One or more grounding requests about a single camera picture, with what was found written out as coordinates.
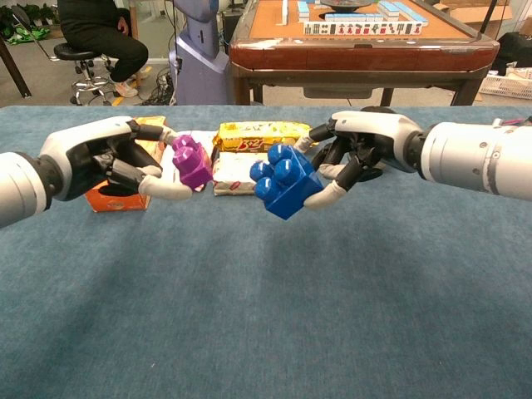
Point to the seated person in black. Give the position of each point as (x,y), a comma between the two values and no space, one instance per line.
(95,29)

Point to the blue felt table cloth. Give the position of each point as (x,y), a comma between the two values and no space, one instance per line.
(124,311)

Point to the white plastic basket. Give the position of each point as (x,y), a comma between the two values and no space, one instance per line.
(507,86)

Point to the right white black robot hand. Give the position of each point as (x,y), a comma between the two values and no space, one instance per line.
(374,133)

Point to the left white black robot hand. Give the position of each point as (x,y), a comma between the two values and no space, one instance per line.
(83,141)

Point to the thin black pole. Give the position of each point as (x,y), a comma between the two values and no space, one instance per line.
(488,21)

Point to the lilac grey robot base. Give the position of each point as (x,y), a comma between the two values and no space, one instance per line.
(199,75)

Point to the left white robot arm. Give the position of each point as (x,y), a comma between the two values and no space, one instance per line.
(18,187)

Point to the glass jar black lid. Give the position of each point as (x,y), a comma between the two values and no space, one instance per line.
(376,109)

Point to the dark wooden table leg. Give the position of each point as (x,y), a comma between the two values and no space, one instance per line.
(14,70)

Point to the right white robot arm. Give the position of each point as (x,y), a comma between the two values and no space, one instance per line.
(478,158)

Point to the face-up mahjong tile row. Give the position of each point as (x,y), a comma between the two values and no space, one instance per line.
(361,28)

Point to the orange cardboard box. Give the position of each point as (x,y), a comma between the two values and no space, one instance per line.
(124,203)

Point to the brown cardboard box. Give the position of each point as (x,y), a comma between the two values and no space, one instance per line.
(469,14)

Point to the blue toy brick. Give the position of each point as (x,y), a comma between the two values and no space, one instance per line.
(291,195)

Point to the blue backed mahjong tile row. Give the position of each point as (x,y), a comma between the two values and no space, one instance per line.
(303,8)
(353,17)
(401,10)

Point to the purple toy brick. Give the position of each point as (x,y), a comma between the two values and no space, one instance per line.
(193,166)

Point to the black bag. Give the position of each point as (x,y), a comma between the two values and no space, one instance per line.
(515,50)

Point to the white red snack packet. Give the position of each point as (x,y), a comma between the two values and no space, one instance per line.
(232,174)

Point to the black swivel stool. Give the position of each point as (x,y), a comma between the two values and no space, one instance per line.
(75,53)

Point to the black dish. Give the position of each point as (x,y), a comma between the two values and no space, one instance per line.
(345,5)

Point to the yellow biscuit packet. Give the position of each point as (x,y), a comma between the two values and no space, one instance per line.
(249,135)

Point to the green plants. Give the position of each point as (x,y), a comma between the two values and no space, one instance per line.
(25,14)

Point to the brown mahjong table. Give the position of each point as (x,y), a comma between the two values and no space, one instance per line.
(353,56)

